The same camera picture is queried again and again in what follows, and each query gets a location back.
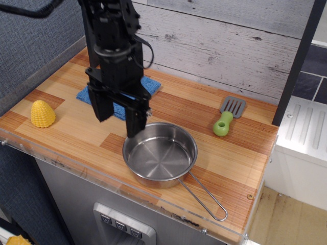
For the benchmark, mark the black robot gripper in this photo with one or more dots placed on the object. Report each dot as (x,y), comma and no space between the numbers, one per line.
(118,80)

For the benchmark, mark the stainless steel pot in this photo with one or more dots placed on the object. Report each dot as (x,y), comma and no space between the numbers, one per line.
(161,156)

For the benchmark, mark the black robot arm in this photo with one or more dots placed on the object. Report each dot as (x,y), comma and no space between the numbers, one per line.
(114,23)

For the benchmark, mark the blue folded cloth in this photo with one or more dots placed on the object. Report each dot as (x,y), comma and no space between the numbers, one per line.
(149,84)

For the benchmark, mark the yellow toy corn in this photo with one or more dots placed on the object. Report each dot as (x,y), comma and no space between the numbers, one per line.
(42,115)

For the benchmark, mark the silver dispenser panel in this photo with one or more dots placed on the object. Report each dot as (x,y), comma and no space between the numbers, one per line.
(117,228)

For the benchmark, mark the yellow object bottom corner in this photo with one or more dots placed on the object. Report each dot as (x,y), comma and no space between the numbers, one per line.
(17,240)

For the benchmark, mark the white ribbed box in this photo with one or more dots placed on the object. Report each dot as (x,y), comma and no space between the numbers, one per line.
(297,166)

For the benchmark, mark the dark left upright post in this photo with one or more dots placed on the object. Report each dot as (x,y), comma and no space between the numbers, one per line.
(90,41)

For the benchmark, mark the dark upright post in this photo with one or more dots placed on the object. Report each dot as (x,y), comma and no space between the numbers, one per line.
(90,41)
(299,59)

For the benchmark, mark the green handled grey spatula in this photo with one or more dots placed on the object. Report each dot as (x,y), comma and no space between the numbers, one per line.
(231,108)

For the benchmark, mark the dark right upright post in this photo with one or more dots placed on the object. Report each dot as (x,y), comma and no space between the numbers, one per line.
(299,59)

